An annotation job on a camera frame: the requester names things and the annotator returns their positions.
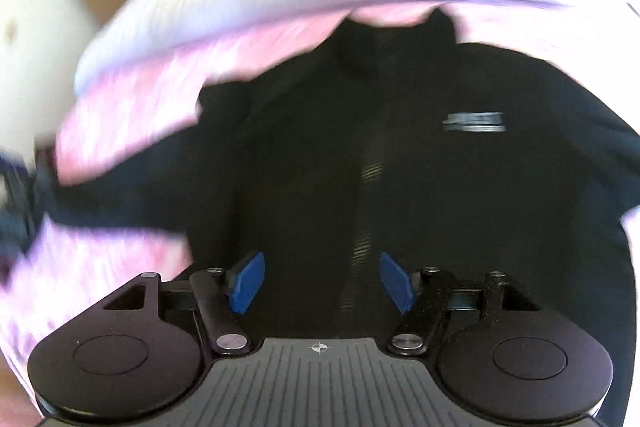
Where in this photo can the black zip jacket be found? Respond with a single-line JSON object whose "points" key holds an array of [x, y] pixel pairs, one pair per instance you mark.
{"points": [[320, 132]]}

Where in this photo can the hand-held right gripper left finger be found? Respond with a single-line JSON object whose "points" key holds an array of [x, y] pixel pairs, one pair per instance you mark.
{"points": [[247, 283]]}

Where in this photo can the pink patterned blanket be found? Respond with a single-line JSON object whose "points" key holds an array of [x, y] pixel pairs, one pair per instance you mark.
{"points": [[125, 117]]}

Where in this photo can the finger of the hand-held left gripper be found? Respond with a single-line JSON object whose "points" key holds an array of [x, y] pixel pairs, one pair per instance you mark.
{"points": [[17, 207]]}

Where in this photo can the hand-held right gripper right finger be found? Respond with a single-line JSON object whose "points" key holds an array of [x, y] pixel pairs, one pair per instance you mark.
{"points": [[396, 283]]}

